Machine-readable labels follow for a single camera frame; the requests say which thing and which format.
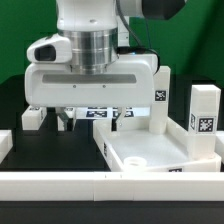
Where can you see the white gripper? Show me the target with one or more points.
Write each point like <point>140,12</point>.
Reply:
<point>90,85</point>

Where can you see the fiducial marker sheet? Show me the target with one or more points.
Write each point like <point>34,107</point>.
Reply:
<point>108,112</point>

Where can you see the white front barrier wall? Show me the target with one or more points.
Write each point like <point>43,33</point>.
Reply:
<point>109,186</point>

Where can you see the white desk top tray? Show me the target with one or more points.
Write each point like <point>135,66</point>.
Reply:
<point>133,148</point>

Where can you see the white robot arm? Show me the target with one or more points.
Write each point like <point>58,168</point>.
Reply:
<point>84,65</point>

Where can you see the white block left edge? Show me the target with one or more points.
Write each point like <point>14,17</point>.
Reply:
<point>6,143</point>

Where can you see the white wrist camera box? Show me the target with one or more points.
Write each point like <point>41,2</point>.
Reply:
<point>51,49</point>

